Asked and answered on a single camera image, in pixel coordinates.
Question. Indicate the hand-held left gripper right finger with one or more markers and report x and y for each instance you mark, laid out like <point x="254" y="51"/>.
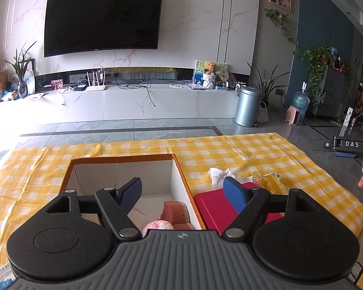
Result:
<point x="234" y="193"/>

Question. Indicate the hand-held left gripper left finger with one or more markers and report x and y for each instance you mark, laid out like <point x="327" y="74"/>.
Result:
<point x="130" y="193"/>

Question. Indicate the white cardboard box orange rim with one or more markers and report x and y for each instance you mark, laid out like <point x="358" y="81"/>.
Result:
<point x="151" y="175"/>

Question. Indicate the pink plush toy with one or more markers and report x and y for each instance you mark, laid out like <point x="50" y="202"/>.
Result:
<point x="157" y="226"/>

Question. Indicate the brown sponge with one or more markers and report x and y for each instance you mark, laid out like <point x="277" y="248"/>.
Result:
<point x="175" y="211"/>

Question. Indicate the crumpled white tissue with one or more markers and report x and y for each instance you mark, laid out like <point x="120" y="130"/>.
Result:
<point x="220" y="175"/>

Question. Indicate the narrow white package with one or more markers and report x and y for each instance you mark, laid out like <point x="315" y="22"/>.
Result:
<point x="346" y="122"/>

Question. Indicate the red box lid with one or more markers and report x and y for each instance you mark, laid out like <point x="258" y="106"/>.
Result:
<point x="211" y="208"/>

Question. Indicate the yellow checkered tablecloth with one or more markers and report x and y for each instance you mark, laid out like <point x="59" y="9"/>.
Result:
<point x="245" y="154"/>

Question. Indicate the torn cardboard packet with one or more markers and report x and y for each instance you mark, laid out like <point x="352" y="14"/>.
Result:
<point x="273" y="182"/>

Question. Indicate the grey metal cabinet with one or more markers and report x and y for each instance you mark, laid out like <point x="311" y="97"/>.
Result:
<point x="332" y="90"/>

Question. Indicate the pink space heater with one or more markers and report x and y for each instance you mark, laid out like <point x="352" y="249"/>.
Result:
<point x="293" y="115"/>

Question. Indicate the blue water jug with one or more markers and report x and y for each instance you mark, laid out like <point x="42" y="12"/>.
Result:
<point x="301" y="102"/>

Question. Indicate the woven basket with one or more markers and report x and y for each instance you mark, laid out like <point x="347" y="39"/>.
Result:
<point x="263" y="114"/>

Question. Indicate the silver trash can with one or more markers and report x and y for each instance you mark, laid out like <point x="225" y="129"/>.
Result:
<point x="247" y="108"/>

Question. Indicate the leafy potted plant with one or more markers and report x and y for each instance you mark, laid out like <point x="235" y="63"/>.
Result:
<point x="316" y="63"/>

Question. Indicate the white marble television console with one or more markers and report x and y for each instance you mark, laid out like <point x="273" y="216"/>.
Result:
<point x="115" y="105"/>

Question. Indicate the snake plant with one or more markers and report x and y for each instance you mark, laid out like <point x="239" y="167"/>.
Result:
<point x="267" y="84"/>

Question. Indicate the white router with antennas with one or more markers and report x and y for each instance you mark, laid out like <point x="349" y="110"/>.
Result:
<point x="96" y="88"/>

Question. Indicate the black set-top box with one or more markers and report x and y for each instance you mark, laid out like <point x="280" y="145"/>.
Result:
<point x="80" y="88"/>

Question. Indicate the round decorative fan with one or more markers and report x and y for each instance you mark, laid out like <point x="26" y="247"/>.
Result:
<point x="225" y="75"/>

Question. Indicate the brown teddy bear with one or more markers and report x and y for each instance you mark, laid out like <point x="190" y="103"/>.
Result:
<point x="210" y="68"/>

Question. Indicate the green blue painting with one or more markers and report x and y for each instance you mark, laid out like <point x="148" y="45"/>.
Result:
<point x="198" y="69"/>

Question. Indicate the pink photo card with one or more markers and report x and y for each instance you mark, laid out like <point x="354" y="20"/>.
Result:
<point x="57" y="84"/>

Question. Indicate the white paper sheet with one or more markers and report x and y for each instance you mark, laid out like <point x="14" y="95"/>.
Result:
<point x="36" y="95"/>

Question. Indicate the hanging vine plant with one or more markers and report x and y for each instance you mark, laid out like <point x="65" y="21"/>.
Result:
<point x="282" y="24"/>

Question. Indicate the green plant in glass vase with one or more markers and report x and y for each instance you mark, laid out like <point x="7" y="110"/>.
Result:
<point x="22" y="90"/>

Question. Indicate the blue white packet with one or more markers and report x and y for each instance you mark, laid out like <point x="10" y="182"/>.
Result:
<point x="4" y="278"/>

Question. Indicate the blue plastic bag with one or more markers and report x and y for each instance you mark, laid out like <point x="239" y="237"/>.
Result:
<point x="8" y="96"/>

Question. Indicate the black flat television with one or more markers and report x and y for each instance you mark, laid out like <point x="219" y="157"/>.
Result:
<point x="104" y="21"/>

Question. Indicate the wall outlet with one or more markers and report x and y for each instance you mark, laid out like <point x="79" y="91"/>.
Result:
<point x="279" y="92"/>

